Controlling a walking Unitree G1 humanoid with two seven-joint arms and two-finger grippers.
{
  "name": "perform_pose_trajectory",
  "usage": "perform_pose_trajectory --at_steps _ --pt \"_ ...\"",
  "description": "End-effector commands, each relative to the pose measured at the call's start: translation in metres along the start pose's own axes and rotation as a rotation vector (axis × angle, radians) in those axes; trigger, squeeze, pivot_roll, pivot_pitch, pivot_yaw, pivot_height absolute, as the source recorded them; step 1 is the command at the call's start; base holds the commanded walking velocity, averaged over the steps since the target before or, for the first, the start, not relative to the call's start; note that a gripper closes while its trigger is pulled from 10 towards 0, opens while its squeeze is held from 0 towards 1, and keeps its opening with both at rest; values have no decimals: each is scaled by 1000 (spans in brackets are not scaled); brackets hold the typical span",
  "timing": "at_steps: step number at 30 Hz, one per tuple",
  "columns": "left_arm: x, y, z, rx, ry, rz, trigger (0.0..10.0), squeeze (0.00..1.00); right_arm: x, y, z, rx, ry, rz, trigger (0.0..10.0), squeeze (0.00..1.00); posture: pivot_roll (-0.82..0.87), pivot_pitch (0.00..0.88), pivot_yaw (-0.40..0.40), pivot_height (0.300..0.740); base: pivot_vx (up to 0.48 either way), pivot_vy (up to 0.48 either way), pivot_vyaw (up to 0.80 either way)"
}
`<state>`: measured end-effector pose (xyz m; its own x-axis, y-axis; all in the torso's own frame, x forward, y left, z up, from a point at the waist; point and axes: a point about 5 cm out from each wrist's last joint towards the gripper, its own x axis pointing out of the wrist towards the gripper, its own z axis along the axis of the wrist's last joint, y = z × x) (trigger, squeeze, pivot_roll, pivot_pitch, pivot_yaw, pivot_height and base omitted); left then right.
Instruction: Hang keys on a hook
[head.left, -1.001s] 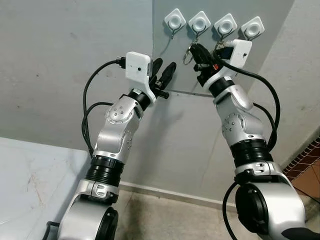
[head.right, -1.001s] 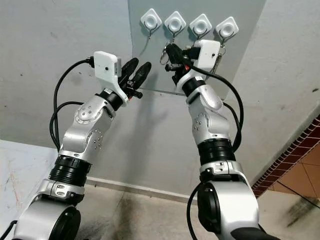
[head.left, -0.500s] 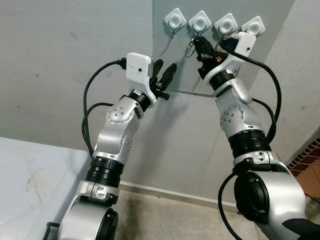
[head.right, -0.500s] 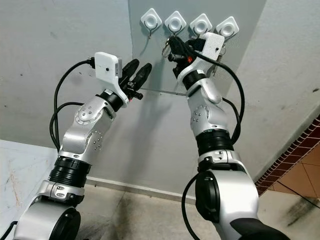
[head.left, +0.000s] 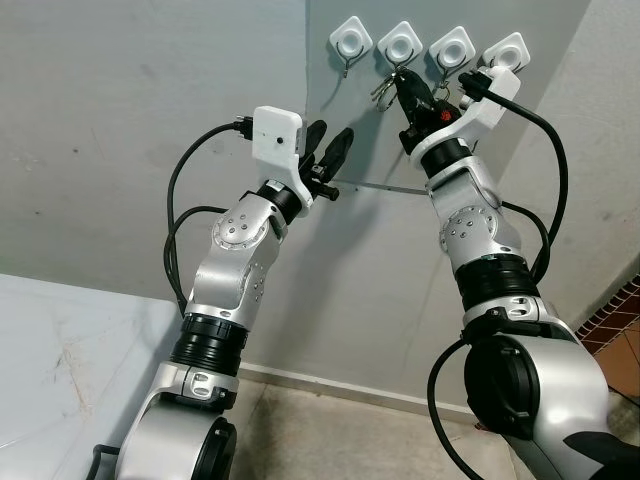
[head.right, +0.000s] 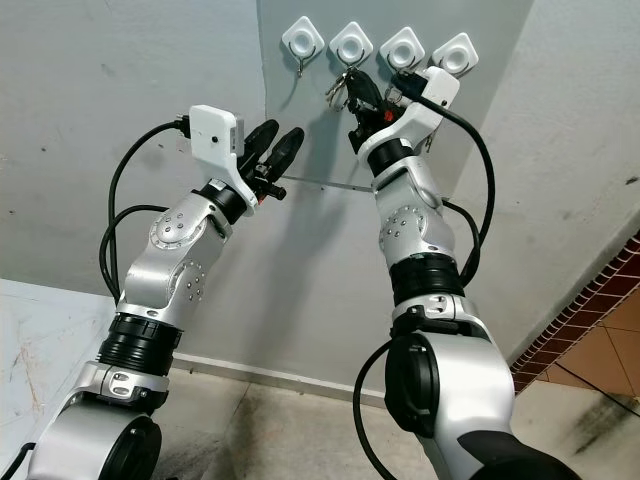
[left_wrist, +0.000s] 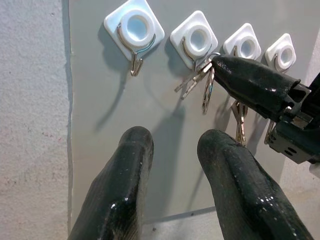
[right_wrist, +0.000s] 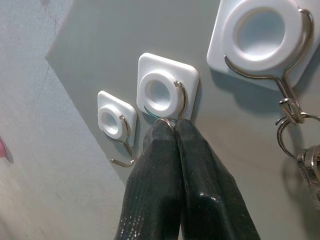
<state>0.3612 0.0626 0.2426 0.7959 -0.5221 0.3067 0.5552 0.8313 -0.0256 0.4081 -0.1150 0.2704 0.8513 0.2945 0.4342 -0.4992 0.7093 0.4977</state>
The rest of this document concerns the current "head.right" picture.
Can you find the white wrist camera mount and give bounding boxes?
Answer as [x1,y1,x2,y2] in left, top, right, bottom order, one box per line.
[388,66,462,144]
[189,104,257,208]

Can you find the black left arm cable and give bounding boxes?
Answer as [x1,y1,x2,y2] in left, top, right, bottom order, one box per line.
[97,117,194,303]

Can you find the white square wall hook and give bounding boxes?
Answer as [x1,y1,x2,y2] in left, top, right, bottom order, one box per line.
[429,32,480,80]
[327,21,377,71]
[279,14,327,78]
[377,26,427,74]

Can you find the silver keys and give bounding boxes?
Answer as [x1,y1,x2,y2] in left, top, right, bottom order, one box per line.
[324,68,351,107]

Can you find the white folding table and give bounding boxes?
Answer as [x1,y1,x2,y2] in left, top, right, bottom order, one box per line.
[0,279,123,473]

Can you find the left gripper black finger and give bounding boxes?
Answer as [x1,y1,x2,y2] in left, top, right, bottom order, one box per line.
[263,126,307,181]
[239,119,281,167]

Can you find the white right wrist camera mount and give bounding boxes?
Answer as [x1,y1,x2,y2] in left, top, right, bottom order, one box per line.
[388,66,462,144]

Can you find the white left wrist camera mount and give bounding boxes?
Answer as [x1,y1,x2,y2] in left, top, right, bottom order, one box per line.
[189,104,257,208]

